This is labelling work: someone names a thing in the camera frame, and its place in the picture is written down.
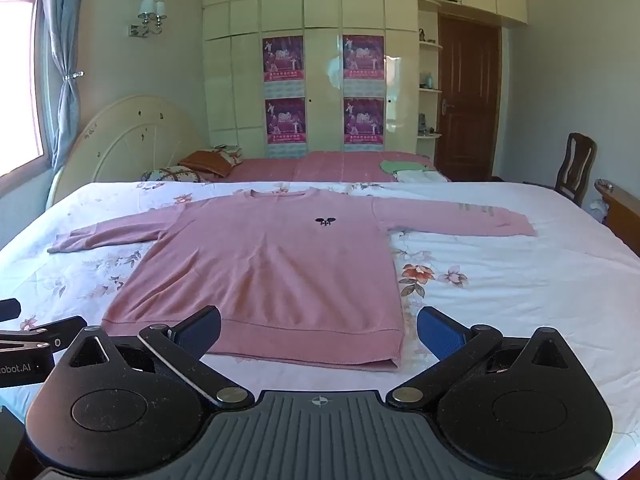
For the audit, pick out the dark wooden chair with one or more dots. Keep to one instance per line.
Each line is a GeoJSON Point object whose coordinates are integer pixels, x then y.
{"type": "Point", "coordinates": [575, 165]}

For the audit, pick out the brown wooden door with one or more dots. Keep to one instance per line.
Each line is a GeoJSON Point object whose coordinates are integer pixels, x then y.
{"type": "Point", "coordinates": [467, 100]}

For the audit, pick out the pink checked bedspread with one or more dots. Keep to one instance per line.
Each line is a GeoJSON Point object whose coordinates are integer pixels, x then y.
{"type": "Point", "coordinates": [325, 167]}

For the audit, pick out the green folded cloth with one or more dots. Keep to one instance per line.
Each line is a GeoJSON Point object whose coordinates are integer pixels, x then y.
{"type": "Point", "coordinates": [402, 166]}

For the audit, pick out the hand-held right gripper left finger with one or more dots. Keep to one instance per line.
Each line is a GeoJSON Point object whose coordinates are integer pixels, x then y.
{"type": "Point", "coordinates": [199, 332]}

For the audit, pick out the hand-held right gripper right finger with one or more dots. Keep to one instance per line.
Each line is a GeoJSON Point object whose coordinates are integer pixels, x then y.
{"type": "Point", "coordinates": [440, 334]}

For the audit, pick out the wall lamp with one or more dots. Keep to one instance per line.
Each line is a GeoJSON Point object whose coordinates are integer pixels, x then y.
{"type": "Point", "coordinates": [149, 15]}

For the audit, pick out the blue curtain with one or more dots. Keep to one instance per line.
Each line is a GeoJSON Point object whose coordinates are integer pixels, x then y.
{"type": "Point", "coordinates": [65, 35]}

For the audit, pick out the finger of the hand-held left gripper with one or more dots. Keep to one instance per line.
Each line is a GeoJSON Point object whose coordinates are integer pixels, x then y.
{"type": "Point", "coordinates": [45, 337]}
{"type": "Point", "coordinates": [9, 308]}

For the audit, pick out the white floral bedsheet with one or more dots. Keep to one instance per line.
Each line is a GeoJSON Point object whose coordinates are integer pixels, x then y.
{"type": "Point", "coordinates": [525, 285]}

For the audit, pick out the brown wooden furniture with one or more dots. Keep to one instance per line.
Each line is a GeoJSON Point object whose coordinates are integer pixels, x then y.
{"type": "Point", "coordinates": [620, 205]}

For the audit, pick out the white folded cloth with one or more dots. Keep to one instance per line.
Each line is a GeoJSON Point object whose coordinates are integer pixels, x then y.
{"type": "Point", "coordinates": [417, 176]}

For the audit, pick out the pink sweater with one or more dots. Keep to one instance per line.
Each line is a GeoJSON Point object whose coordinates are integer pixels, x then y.
{"type": "Point", "coordinates": [275, 270]}

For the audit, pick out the curtain tieback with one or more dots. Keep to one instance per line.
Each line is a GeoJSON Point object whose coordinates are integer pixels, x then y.
{"type": "Point", "coordinates": [72, 75]}

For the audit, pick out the white patterned pillow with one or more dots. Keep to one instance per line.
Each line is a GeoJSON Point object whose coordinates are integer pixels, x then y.
{"type": "Point", "coordinates": [231, 151]}

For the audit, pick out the window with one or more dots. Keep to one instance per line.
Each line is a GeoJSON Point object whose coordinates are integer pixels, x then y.
{"type": "Point", "coordinates": [20, 85]}

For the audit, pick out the orange brown pillow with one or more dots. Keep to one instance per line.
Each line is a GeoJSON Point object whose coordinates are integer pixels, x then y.
{"type": "Point", "coordinates": [207, 162]}

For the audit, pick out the dark shelf items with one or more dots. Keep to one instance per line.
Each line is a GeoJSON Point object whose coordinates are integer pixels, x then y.
{"type": "Point", "coordinates": [425, 127]}

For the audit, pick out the purple wall poster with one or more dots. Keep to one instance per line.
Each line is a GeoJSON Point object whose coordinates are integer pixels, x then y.
{"type": "Point", "coordinates": [283, 62]}
{"type": "Point", "coordinates": [363, 122]}
{"type": "Point", "coordinates": [285, 125]}
{"type": "Point", "coordinates": [363, 62]}

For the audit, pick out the floral patterned pillow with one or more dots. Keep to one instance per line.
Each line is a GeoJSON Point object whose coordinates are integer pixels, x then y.
{"type": "Point", "coordinates": [172, 175]}

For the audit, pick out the cream round headboard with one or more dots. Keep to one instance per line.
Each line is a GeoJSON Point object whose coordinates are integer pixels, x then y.
{"type": "Point", "coordinates": [135, 135]}

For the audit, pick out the cream wardrobe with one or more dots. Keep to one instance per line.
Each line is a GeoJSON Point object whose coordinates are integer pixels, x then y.
{"type": "Point", "coordinates": [320, 10]}

